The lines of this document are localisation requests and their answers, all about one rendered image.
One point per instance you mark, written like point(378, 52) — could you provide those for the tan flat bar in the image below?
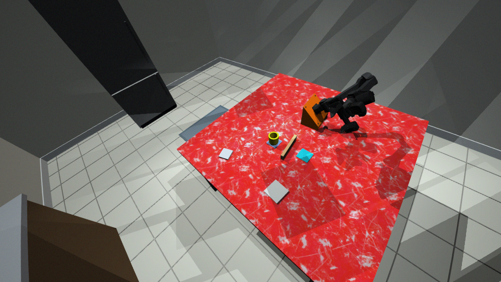
point(288, 147)

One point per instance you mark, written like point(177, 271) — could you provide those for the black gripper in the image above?
point(335, 106)

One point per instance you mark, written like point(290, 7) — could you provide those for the pale grey flat square tile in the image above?
point(276, 191)

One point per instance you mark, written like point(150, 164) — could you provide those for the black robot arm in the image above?
point(358, 95)

